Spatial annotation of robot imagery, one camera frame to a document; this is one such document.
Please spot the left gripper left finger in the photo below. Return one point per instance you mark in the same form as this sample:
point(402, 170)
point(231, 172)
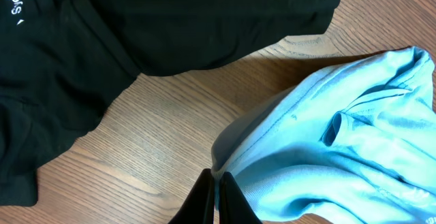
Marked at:
point(198, 208)

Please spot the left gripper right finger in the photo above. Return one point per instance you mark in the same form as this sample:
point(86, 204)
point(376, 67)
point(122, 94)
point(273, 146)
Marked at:
point(233, 207)

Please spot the light blue printed t-shirt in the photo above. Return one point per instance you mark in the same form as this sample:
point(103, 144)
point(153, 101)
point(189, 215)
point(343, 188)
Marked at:
point(352, 143)

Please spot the black garment on left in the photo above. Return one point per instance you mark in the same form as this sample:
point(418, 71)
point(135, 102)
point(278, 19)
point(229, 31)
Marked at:
point(63, 62)

